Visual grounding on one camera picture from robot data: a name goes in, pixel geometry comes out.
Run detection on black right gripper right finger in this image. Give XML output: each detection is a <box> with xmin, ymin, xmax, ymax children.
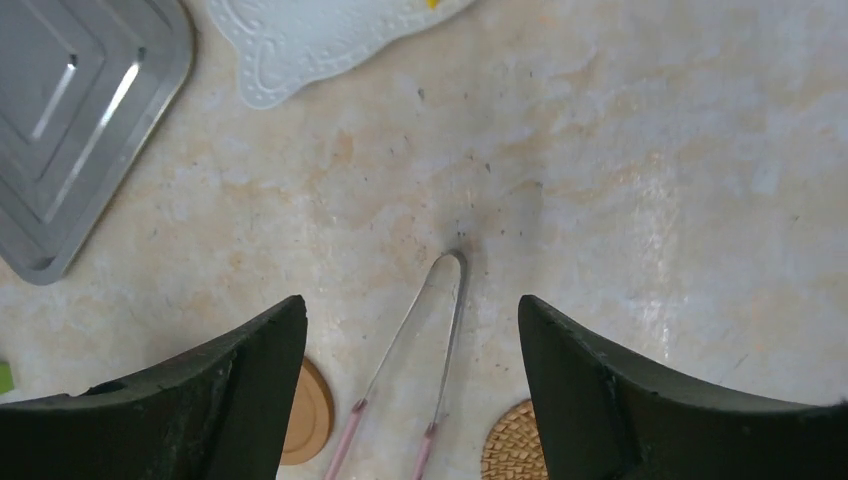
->
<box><xmin>517</xmin><ymin>295</ymin><xmax>847</xmax><ymax>479</ymax></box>

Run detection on smooth brown round coaster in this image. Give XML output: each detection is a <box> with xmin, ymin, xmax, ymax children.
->
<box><xmin>279</xmin><ymin>357</ymin><xmax>335</xmax><ymax>466</ymax></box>

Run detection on pink-handled metal tongs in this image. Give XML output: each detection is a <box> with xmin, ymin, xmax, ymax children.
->
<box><xmin>322</xmin><ymin>249</ymin><xmax>470</xmax><ymax>479</ymax></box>

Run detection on green cube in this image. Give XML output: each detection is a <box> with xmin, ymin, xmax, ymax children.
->
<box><xmin>0</xmin><ymin>362</ymin><xmax>15</xmax><ymax>395</ymax></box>

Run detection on silver metal tray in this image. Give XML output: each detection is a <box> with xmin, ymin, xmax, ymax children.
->
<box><xmin>1</xmin><ymin>1</ymin><xmax>195</xmax><ymax>286</ymax></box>

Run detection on white three-tier serving stand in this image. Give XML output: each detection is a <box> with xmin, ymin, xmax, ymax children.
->
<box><xmin>207</xmin><ymin>0</ymin><xmax>471</xmax><ymax>110</ymax></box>

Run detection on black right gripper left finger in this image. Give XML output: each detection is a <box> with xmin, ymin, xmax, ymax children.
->
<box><xmin>1</xmin><ymin>295</ymin><xmax>308</xmax><ymax>479</ymax></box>

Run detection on ribbed brown round coaster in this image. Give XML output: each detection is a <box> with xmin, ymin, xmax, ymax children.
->
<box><xmin>481</xmin><ymin>399</ymin><xmax>549</xmax><ymax>480</ymax></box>

